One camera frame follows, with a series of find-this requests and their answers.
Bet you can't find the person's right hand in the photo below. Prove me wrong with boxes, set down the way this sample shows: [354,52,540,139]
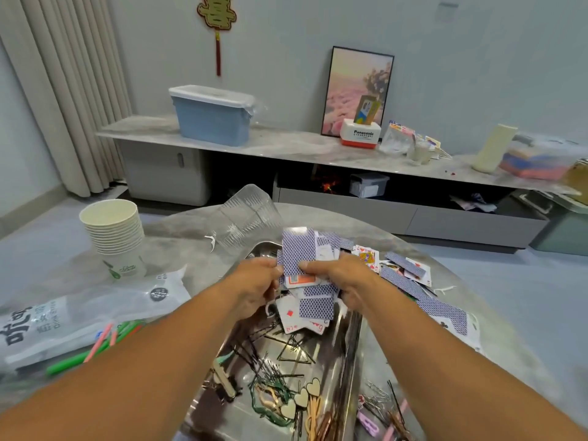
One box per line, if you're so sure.
[298,251,380,318]

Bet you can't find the grey green storage bin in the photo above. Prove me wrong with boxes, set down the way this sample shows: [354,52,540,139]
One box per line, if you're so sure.
[519,190,588,256]

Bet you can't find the framed pink picture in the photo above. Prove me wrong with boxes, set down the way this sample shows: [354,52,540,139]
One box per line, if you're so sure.
[320,45,395,138]

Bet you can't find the pile of colourful straws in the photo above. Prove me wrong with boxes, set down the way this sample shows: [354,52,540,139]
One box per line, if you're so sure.
[46,318,139,377]

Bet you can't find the person's right forearm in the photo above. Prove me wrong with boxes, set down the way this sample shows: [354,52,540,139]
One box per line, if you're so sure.
[344,275,588,441]

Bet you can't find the blue storage box white lid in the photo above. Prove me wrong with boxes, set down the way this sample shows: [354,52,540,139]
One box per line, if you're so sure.
[168,84,258,148]

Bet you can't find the red gold wall hanging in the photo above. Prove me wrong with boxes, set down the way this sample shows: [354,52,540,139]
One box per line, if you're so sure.
[197,0,238,77]

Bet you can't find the person's left hand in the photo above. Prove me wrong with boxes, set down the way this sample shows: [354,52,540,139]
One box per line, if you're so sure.
[220,255,286,322]

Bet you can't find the metal tray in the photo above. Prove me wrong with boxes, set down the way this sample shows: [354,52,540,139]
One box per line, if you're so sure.
[179,238,364,441]

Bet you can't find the white wall switch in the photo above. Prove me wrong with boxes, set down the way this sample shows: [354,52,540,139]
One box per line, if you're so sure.
[435,2,461,24]

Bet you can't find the group of white paper cups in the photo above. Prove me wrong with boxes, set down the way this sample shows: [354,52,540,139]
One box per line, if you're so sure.
[78,198,148,281]

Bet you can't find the clear storage box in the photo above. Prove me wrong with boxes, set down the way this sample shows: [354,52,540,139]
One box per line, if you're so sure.
[500,133,588,182]

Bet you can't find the small colourful box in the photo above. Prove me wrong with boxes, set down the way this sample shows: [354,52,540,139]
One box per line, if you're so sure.
[355,94,382,123]

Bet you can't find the pile of floss picks and clips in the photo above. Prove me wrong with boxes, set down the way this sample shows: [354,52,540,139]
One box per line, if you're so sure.
[197,312,415,441]

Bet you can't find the cream paper roll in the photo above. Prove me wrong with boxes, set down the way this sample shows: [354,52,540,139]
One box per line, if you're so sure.
[471,124,519,175]

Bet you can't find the clear ribbed organizer box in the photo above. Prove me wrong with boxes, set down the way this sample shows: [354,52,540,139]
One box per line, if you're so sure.
[209,183,284,254]

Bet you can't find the person's left forearm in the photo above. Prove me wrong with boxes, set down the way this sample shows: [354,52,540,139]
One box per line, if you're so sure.
[0,284,263,441]

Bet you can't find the pile of playing cards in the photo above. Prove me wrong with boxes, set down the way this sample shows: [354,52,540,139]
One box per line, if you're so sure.
[274,227,483,353]

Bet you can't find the white and red small box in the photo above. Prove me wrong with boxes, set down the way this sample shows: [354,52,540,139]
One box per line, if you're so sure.
[340,119,382,149]

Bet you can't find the loose papers in cabinet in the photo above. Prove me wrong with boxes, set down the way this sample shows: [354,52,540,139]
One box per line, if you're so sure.
[450,194,502,215]

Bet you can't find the clear bag of snacks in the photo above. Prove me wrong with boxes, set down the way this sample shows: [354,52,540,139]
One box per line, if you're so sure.
[379,122,419,160]

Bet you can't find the white box in cabinet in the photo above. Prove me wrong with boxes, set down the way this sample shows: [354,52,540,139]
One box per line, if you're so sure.
[348,173,390,199]

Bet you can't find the beige curtain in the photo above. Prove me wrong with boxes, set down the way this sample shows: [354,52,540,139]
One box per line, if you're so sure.
[0,0,130,198]

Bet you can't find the clear printed plastic bag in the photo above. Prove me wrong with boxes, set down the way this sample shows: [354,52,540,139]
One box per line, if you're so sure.
[0,266,192,373]

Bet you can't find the grey cabinet with marble top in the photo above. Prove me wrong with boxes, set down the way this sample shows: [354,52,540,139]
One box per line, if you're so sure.
[96,115,588,252]

